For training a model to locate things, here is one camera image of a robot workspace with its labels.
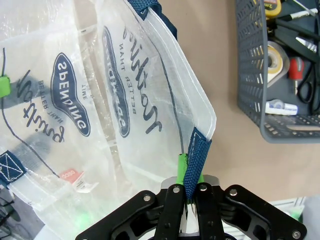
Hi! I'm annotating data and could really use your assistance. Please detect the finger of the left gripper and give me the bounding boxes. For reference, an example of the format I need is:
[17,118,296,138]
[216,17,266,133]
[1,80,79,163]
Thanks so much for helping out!
[0,74,12,99]

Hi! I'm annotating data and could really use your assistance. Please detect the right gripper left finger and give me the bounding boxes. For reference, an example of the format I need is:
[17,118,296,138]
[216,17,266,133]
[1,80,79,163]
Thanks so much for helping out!
[76,153,188,240]

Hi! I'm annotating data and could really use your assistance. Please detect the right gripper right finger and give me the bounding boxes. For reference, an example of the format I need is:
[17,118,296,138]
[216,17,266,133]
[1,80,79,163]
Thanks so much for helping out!
[196,174,308,240]

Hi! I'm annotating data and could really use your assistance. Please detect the clear bag with blue handles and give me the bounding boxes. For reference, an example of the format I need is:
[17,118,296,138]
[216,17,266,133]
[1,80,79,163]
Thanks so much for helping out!
[0,0,217,226]

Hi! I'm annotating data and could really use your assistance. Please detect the white blue correction tape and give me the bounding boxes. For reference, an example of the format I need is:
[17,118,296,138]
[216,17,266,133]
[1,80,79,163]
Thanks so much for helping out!
[265,99,299,116]

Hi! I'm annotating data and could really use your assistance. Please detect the grey plastic basket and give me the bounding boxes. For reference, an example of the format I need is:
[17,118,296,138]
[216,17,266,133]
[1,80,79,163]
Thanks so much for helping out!
[234,0,320,144]

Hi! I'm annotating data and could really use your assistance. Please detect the yellowish tape roll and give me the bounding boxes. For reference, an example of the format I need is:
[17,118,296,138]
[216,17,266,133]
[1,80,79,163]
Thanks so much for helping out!
[266,40,291,89]

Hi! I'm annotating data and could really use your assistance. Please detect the red utility knife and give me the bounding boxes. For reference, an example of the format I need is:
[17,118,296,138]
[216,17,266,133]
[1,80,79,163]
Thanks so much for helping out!
[288,56,306,96]

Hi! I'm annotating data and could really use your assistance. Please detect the black scissors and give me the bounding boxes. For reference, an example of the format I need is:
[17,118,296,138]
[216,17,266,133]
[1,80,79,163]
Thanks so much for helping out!
[294,36,320,114]

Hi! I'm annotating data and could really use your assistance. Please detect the yellow tape measure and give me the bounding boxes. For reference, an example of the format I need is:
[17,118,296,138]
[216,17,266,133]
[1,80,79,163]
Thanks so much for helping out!
[266,0,285,17]

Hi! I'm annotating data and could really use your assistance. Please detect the white marker pen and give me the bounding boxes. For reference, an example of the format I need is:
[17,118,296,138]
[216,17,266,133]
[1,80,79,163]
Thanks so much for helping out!
[274,7,319,22]

